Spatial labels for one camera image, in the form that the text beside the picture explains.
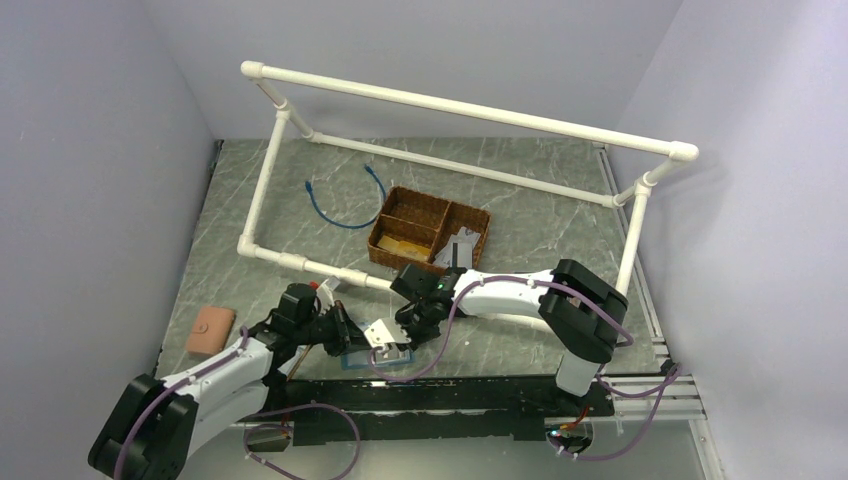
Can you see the brown wicker divided basket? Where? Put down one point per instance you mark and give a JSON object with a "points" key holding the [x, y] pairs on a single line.
{"points": [[426, 220]]}

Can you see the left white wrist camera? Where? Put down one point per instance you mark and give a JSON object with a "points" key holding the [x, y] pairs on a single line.
{"points": [[325, 291]]}

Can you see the gold cards in basket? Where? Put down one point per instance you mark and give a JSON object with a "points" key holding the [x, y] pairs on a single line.
{"points": [[404, 248]]}

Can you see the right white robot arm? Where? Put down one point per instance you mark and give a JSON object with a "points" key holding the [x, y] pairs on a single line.
{"points": [[582, 310]]}

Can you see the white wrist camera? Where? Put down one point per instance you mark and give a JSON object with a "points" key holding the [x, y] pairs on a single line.
{"points": [[387, 336], [325, 291]]}

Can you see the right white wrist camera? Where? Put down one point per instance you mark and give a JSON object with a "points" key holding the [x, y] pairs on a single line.
{"points": [[387, 336]]}

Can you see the white PVC pipe frame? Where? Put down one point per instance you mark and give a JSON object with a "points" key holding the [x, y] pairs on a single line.
{"points": [[676, 154]]}

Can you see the grey cards in basket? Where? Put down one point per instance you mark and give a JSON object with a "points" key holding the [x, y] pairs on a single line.
{"points": [[459, 250]]}

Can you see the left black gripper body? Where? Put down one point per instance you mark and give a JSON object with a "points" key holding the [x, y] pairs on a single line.
{"points": [[324, 328]]}

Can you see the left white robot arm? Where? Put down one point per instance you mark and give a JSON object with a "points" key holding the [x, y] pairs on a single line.
{"points": [[157, 424]]}

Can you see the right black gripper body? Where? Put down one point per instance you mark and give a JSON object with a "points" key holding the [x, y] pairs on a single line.
{"points": [[419, 325]]}

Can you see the blue card holder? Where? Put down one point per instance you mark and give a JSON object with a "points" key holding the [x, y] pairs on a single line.
{"points": [[359, 360]]}

